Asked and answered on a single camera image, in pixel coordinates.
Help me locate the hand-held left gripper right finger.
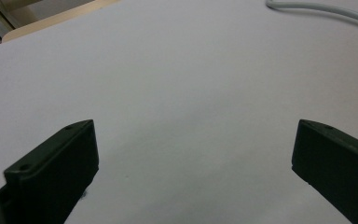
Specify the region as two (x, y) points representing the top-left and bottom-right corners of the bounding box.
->
(291, 119), (358, 224)

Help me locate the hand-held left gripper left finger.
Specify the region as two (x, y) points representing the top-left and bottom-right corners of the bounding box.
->
(0, 119), (100, 224)

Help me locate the white cable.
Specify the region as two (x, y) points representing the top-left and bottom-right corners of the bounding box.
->
(265, 0), (358, 28)

